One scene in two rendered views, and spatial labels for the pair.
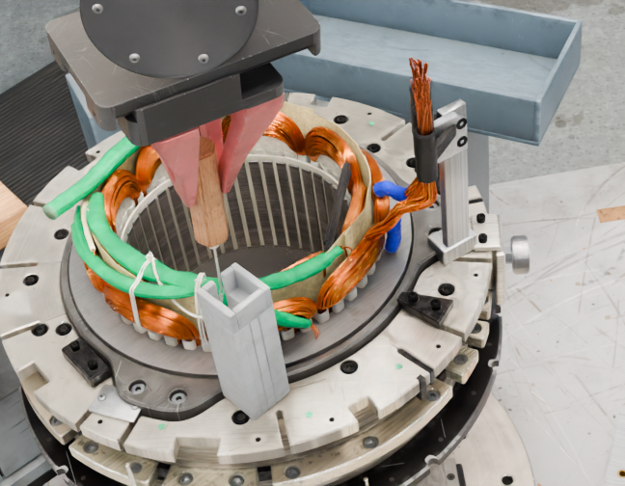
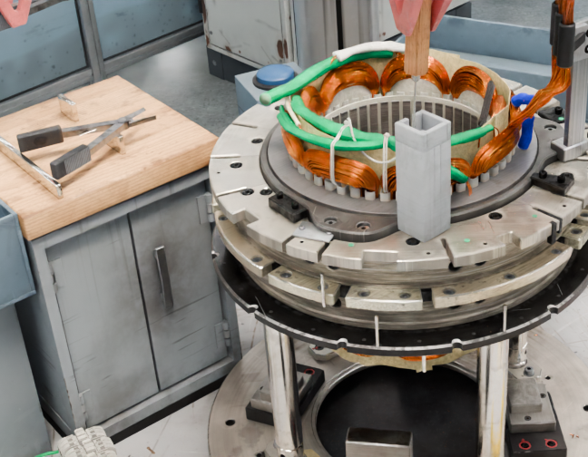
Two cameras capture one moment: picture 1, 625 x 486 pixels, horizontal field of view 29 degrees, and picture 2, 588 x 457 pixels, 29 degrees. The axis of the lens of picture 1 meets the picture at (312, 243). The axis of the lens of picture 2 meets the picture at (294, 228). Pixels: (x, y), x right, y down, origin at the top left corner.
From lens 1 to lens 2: 31 cm
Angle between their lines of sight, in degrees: 12
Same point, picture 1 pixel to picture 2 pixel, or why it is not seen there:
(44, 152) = not seen: hidden behind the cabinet
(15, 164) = not seen: hidden behind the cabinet
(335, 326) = (483, 189)
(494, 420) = (573, 368)
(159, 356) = (346, 203)
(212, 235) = (419, 64)
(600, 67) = not seen: outside the picture
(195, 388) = (377, 221)
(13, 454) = (170, 369)
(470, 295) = (586, 179)
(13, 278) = (221, 163)
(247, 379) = (426, 199)
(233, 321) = (425, 140)
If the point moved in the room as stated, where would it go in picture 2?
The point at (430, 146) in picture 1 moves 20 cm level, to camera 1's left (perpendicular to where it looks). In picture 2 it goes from (571, 34) to (293, 58)
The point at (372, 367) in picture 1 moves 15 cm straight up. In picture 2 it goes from (514, 216) to (521, 28)
